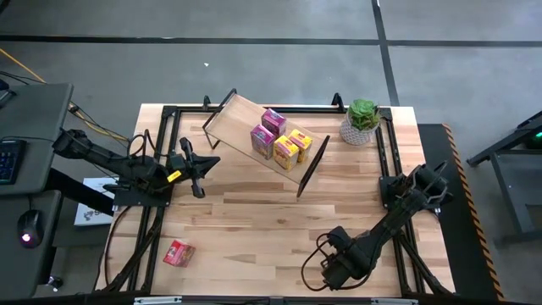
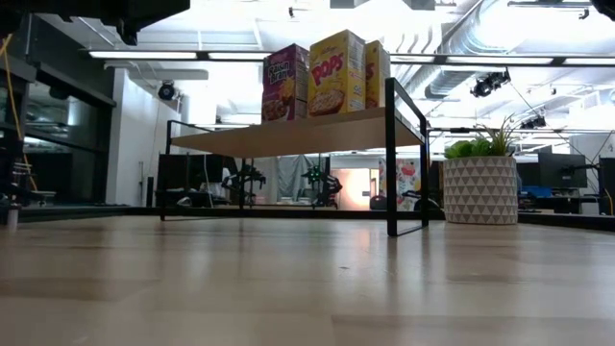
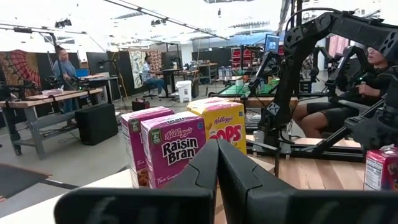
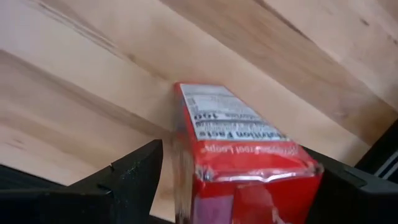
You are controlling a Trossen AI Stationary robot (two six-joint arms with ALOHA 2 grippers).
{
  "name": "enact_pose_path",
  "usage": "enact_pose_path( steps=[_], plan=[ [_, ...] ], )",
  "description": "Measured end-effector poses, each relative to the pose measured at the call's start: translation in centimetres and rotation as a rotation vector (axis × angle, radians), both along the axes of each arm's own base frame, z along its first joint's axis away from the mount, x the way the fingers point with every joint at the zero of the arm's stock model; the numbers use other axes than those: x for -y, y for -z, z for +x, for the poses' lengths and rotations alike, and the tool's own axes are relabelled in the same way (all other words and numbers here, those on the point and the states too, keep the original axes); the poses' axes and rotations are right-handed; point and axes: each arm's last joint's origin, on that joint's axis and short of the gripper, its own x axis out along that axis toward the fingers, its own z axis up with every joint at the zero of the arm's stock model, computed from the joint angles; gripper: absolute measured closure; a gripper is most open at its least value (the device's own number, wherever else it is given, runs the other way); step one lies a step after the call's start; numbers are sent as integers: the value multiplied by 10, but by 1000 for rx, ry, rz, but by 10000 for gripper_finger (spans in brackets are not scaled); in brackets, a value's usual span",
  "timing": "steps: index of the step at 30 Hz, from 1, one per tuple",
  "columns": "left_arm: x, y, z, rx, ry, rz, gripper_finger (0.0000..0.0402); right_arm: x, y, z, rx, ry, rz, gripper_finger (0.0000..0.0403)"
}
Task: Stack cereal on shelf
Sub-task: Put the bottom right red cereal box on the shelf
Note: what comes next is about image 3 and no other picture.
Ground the black box case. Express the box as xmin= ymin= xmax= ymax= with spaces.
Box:
xmin=74 ymin=103 xmax=119 ymax=146

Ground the leaf-pattern hanging fabric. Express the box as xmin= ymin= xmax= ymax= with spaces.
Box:
xmin=129 ymin=50 xmax=147 ymax=90

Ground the green topped table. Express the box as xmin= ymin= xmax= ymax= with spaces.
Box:
xmin=214 ymin=82 xmax=280 ymax=97

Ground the black monitor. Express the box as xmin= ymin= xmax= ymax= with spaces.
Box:
xmin=86 ymin=52 xmax=110 ymax=75

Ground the black desk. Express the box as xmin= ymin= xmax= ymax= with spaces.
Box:
xmin=161 ymin=67 xmax=200 ymax=97

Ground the orange mandala tapestry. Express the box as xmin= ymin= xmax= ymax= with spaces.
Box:
xmin=0 ymin=49 xmax=42 ymax=98

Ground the yellow Corn Pops cereal box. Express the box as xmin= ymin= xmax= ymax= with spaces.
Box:
xmin=188 ymin=96 xmax=233 ymax=105
xmin=186 ymin=100 xmax=248 ymax=156

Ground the white trash bin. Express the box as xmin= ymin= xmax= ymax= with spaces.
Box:
xmin=175 ymin=80 xmax=193 ymax=103

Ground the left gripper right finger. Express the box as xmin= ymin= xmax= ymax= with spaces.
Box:
xmin=218 ymin=138 xmax=398 ymax=224

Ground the black metal rig frame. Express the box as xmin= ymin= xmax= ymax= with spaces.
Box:
xmin=245 ymin=136 xmax=366 ymax=163

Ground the red-pattern hanging fabric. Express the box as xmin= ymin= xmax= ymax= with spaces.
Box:
xmin=146 ymin=50 xmax=163 ymax=73

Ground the magenta Raisin Bran cereal box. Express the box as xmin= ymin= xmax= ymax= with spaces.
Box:
xmin=140 ymin=111 xmax=207 ymax=190
xmin=120 ymin=106 xmax=175 ymax=188

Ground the blue lit screen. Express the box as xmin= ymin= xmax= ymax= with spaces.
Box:
xmin=264 ymin=33 xmax=281 ymax=54

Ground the wooden workbench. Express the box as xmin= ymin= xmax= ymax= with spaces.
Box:
xmin=0 ymin=88 xmax=104 ymax=160

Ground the red and black box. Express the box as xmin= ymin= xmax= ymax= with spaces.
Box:
xmin=131 ymin=98 xmax=151 ymax=112

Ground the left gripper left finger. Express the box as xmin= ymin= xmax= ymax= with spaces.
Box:
xmin=53 ymin=139 xmax=220 ymax=224

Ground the red Froot Loops cereal box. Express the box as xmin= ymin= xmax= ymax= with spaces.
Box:
xmin=363 ymin=144 xmax=398 ymax=192

